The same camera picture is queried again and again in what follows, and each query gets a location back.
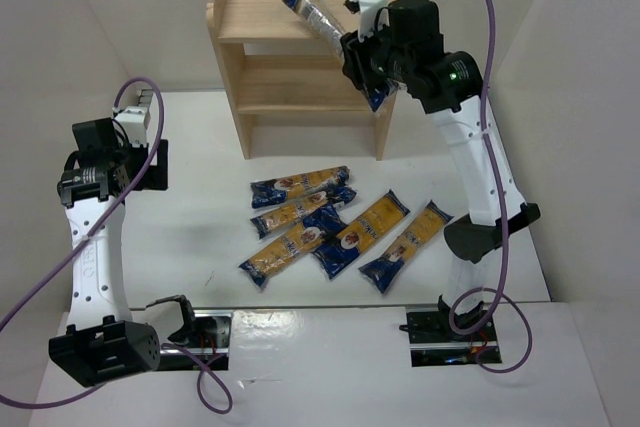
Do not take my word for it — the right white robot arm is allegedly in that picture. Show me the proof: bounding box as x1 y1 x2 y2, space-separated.
341 0 540 331

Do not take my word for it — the wooden three-tier shelf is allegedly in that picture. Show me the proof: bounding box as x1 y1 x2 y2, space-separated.
206 0 394 159

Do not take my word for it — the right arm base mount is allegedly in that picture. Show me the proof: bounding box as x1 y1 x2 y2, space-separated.
399 306 502 367

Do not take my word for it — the clear back spaghetti bag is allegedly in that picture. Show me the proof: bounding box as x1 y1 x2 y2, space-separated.
282 0 397 115

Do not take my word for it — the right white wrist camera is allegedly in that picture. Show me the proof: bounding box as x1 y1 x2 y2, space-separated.
345 0 388 43

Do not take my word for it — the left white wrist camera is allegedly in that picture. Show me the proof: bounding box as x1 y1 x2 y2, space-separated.
112 106 150 148

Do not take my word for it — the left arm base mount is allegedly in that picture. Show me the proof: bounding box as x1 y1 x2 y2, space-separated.
158 309 233 372

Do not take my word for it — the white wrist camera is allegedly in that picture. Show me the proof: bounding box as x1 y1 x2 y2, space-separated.
112 106 150 148
345 0 388 43

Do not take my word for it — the middle spaghetti bag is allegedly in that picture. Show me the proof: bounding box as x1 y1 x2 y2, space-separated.
312 190 410 280

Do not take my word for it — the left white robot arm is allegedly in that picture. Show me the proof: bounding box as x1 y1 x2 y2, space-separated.
48 108 195 387

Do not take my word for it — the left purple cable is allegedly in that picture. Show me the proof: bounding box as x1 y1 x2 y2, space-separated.
0 76 235 414

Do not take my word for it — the far right spaghetti bag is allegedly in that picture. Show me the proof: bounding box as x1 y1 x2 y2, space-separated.
359 200 453 295

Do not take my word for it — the front left spaghetti bag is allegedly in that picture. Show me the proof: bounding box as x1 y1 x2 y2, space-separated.
239 204 347 289

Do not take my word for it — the top spaghetti bag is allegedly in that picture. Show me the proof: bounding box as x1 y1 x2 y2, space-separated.
250 165 350 209

